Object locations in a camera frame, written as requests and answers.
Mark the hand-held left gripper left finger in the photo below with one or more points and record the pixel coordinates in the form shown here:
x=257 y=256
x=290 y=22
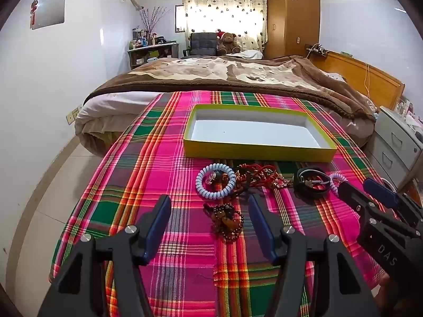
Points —
x=158 y=228

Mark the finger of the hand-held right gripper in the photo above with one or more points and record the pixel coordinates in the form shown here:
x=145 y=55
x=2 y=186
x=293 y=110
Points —
x=352 y=195
x=380 y=189

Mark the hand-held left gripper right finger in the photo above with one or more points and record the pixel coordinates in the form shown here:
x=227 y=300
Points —
x=261 y=229

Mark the yellow shallow cardboard box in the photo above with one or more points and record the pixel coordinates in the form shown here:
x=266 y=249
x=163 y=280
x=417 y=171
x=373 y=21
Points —
x=254 y=128

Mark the grey drawer nightstand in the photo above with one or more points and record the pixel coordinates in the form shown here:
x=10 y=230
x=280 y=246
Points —
x=396 y=142

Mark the pink green plaid cloth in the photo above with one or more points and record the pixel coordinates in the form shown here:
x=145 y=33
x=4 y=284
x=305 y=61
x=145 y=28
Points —
x=132 y=178

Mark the wooden headboard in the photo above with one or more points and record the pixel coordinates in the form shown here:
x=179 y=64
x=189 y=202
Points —
x=363 y=72

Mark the bed with pale sheet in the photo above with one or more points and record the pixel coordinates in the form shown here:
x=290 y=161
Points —
x=99 y=112

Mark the brown patterned blanket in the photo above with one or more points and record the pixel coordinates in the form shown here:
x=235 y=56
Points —
x=271 y=79

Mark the power strip on headboard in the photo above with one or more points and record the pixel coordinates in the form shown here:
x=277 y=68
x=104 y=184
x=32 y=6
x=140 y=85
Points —
x=319 y=50

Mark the cluttered shelf unit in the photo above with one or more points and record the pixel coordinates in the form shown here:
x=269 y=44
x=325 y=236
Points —
x=148 y=56

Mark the white pillow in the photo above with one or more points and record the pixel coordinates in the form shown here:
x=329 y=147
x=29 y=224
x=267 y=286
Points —
x=249 y=54

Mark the black padded chair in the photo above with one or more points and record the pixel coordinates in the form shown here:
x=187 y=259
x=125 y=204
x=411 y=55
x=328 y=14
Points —
x=201 y=44

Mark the wooden wardrobe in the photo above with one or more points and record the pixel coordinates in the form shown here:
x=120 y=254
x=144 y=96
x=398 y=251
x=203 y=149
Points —
x=292 y=16

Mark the brown teddy bear red hat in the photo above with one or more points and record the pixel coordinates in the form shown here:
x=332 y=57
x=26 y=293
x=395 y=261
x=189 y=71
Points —
x=228 y=43

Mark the group of toiletry bottles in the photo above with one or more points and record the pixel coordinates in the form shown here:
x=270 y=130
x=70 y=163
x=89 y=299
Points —
x=142 y=38

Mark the dried branches in vase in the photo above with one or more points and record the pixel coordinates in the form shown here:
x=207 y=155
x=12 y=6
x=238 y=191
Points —
x=152 y=19

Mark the patterned window curtain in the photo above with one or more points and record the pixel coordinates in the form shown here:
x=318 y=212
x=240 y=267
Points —
x=224 y=10

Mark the wall power outlet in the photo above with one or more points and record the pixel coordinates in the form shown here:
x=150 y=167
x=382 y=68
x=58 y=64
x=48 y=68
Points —
x=73 y=114

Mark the shiny wall sheet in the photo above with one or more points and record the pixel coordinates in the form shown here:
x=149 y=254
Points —
x=49 y=10

